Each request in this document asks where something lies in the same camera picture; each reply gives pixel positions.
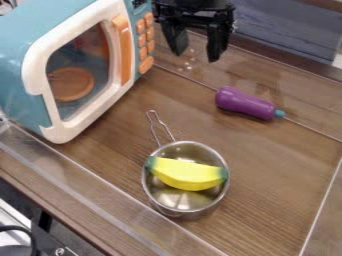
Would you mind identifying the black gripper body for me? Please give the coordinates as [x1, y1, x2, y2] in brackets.
[152, 0, 235, 40]

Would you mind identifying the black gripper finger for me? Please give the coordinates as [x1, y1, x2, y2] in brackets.
[206, 24, 228, 62]
[160, 19, 188, 56]

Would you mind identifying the yellow toy banana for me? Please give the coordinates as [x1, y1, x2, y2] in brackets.
[144, 156, 228, 191]

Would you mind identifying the purple toy eggplant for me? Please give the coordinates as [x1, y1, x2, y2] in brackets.
[215, 86, 286, 120]

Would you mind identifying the blue toy microwave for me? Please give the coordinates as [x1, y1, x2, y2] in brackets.
[0, 0, 155, 144]

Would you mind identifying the clear acrylic barrier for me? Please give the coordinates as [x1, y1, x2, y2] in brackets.
[0, 113, 227, 256]

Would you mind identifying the silver pot with handle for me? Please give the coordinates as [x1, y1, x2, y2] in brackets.
[142, 110, 230, 220]

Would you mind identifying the black cable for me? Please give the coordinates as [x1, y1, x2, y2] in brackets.
[0, 225, 39, 256]

